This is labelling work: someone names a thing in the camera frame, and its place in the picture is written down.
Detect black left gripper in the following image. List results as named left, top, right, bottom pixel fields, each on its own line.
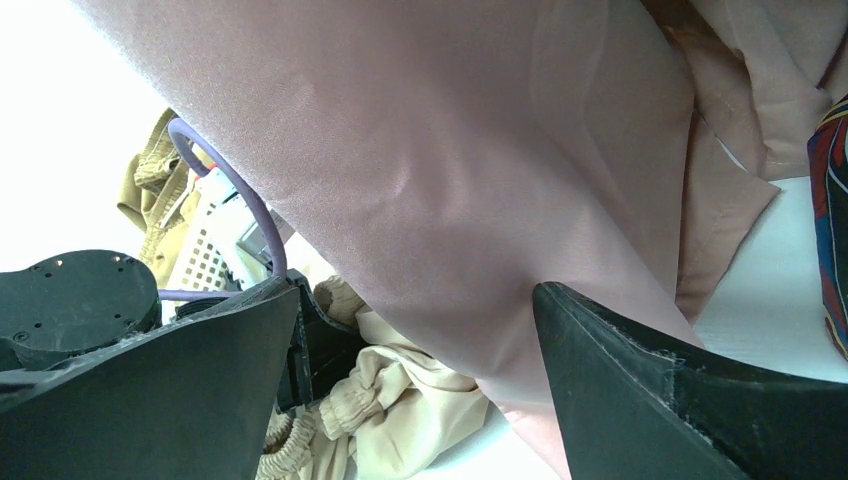
left=278, top=270, right=367, bottom=411

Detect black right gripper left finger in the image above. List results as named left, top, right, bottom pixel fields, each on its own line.
left=1, top=280, right=299, bottom=479

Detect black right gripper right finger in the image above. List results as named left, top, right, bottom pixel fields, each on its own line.
left=532, top=282, right=847, bottom=479

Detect beige shorts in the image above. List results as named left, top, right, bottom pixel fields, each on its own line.
left=256, top=275, right=489, bottom=480

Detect brown shorts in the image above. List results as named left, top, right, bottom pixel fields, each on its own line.
left=117, top=108, right=191, bottom=288

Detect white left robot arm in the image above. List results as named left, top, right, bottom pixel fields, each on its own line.
left=1, top=250, right=366, bottom=412

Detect pink shorts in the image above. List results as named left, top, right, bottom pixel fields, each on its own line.
left=76, top=1, right=847, bottom=479

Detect colourful comic print shorts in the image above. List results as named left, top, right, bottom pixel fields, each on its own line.
left=807, top=98, right=847, bottom=356

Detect white plastic basket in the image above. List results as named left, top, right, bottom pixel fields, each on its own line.
left=164, top=190, right=242, bottom=294

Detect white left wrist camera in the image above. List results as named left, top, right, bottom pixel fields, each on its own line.
left=195, top=164, right=273, bottom=289

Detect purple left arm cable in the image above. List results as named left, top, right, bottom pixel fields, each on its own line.
left=157, top=117, right=289, bottom=303

